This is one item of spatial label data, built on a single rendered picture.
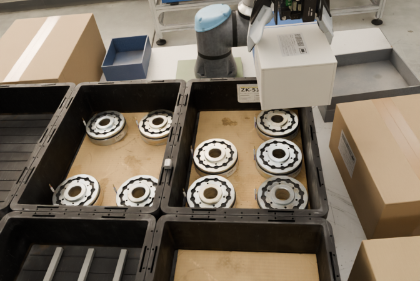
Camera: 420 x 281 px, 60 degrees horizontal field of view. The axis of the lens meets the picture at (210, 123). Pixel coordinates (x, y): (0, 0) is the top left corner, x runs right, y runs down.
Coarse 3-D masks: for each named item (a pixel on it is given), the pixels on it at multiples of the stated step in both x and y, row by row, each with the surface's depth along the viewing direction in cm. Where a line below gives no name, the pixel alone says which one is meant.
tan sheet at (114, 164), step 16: (144, 112) 102; (128, 128) 98; (112, 144) 94; (128, 144) 93; (144, 144) 93; (80, 160) 91; (96, 160) 90; (112, 160) 90; (128, 160) 89; (144, 160) 89; (160, 160) 88; (96, 176) 87; (112, 176) 86; (128, 176) 86; (112, 192) 83
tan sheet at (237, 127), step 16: (208, 112) 99; (224, 112) 98; (240, 112) 98; (256, 112) 97; (208, 128) 95; (224, 128) 94; (240, 128) 93; (240, 144) 89; (256, 144) 89; (192, 160) 87; (240, 160) 86; (192, 176) 84; (240, 176) 82; (256, 176) 82; (304, 176) 81; (240, 192) 79; (256, 192) 79; (256, 208) 76
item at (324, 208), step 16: (192, 80) 94; (208, 80) 93; (224, 80) 92; (240, 80) 92; (256, 80) 91; (176, 144) 78; (176, 160) 74; (320, 160) 71; (320, 176) 68; (320, 192) 66; (176, 208) 66; (192, 208) 66; (208, 208) 66; (224, 208) 65; (240, 208) 65; (320, 208) 63
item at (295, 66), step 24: (288, 24) 68; (312, 24) 67; (264, 48) 63; (288, 48) 62; (312, 48) 61; (264, 72) 59; (288, 72) 59; (312, 72) 59; (264, 96) 63; (288, 96) 63; (312, 96) 63
